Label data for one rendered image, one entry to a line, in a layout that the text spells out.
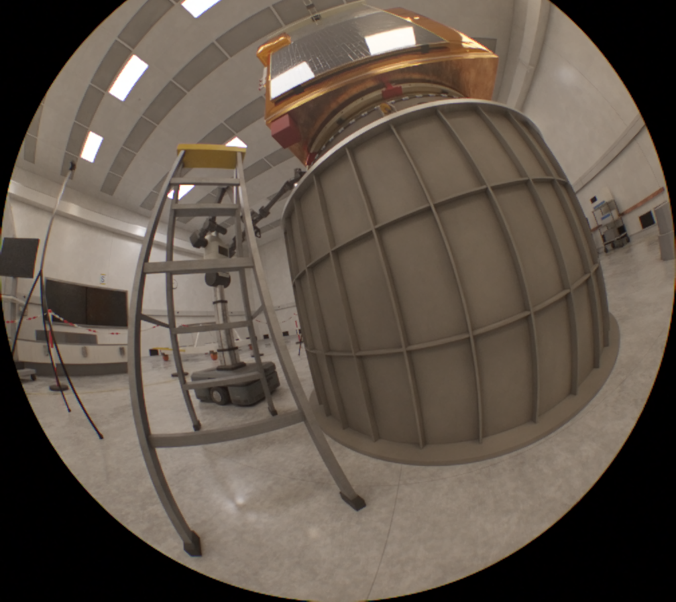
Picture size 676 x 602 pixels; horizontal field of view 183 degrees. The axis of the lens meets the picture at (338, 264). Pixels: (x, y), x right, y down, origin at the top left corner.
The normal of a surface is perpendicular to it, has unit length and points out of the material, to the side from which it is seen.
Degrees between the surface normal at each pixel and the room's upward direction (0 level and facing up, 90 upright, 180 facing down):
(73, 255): 90
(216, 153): 180
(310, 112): 180
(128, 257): 90
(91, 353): 90
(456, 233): 90
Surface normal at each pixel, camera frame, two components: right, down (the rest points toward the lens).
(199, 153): 0.22, 0.95
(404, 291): -0.60, -0.07
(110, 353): 0.92, -0.28
